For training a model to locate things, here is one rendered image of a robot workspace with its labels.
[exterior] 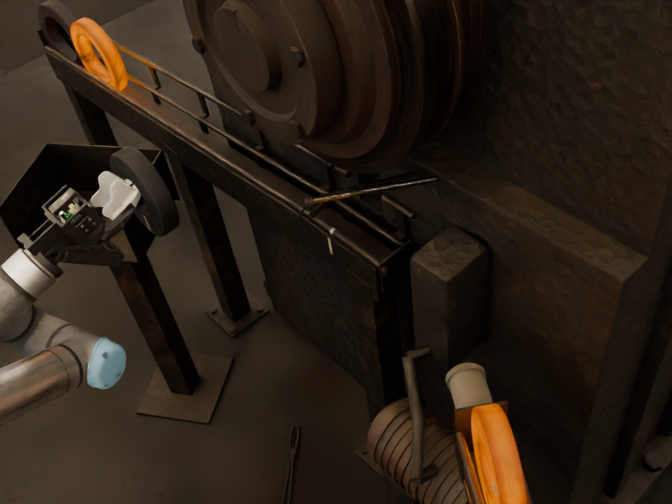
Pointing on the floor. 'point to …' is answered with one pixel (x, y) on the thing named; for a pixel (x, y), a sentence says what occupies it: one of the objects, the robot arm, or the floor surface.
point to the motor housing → (445, 451)
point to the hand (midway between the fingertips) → (140, 183)
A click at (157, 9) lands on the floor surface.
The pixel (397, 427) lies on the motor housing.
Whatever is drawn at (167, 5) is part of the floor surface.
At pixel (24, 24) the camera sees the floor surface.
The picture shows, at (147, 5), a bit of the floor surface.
